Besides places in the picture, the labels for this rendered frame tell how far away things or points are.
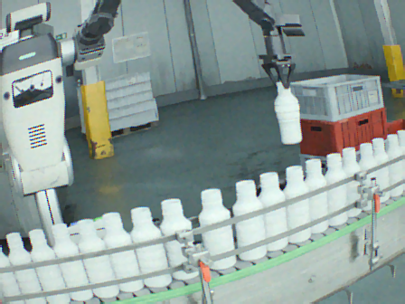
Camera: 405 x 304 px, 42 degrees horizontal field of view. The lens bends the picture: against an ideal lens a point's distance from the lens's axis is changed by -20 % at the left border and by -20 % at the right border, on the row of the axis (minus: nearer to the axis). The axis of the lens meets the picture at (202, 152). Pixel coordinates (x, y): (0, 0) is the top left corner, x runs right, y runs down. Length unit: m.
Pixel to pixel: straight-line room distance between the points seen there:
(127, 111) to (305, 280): 9.52
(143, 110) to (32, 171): 9.21
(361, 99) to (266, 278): 2.58
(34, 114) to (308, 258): 0.85
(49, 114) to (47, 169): 0.16
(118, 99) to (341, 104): 7.43
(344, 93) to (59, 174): 2.27
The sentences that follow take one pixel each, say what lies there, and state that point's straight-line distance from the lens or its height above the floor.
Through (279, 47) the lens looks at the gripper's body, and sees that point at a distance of 1.65.
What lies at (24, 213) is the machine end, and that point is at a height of 0.34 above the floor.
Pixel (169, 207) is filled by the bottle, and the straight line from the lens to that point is 1.17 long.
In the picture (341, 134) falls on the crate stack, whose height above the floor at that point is 0.80.
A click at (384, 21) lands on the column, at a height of 1.63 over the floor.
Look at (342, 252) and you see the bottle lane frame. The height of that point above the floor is 0.94.
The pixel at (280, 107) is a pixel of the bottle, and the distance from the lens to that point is 1.66.
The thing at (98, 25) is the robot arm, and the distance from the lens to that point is 1.65.
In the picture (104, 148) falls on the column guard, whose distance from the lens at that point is 8.90.
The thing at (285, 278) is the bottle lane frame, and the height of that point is 0.94.
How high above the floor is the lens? 1.46
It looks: 10 degrees down
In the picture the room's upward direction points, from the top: 9 degrees counter-clockwise
